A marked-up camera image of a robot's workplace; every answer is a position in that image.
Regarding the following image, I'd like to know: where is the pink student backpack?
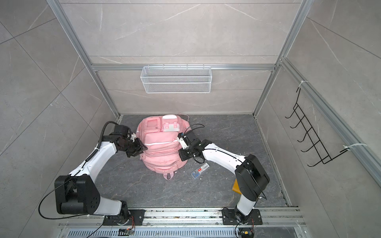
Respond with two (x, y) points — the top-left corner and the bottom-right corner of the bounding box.
(136, 115), (190, 180)

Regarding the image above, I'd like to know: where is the black wire hook rack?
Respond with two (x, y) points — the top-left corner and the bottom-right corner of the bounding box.
(285, 88), (350, 168)

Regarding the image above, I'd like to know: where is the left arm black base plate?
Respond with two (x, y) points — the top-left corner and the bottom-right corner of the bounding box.
(103, 209), (145, 226)

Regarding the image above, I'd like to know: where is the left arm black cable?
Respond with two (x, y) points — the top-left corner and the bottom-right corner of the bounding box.
(38, 120), (120, 238)

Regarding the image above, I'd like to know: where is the white wire mesh basket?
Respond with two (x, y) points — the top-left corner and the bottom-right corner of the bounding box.
(140, 66), (212, 94)

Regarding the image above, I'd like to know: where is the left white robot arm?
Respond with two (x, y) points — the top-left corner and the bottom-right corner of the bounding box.
(55, 122), (147, 219)

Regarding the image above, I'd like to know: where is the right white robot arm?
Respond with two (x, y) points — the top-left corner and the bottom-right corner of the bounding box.
(178, 131), (270, 221)

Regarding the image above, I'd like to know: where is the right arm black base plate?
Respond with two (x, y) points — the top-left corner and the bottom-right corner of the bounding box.
(221, 207), (263, 226)

